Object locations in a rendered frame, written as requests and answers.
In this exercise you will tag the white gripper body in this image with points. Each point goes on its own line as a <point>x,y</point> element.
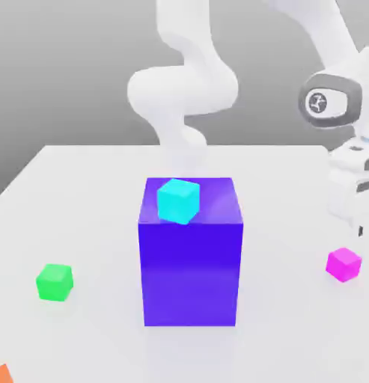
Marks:
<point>342,191</point>

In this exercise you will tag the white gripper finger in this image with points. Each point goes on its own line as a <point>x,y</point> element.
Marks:
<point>356,229</point>

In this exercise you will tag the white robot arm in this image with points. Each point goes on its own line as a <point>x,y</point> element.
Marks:
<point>184,89</point>

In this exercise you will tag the small magenta cube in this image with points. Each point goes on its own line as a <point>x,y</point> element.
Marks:
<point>343,264</point>

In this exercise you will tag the small cyan cube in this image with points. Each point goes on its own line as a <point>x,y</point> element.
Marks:
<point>178,202</point>

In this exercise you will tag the small green cube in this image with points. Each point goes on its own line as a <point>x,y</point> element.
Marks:
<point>54,282</point>

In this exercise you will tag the small orange cube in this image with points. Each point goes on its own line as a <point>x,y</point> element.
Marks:
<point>1,375</point>

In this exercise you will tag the large blue box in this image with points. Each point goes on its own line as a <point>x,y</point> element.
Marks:
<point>190,269</point>

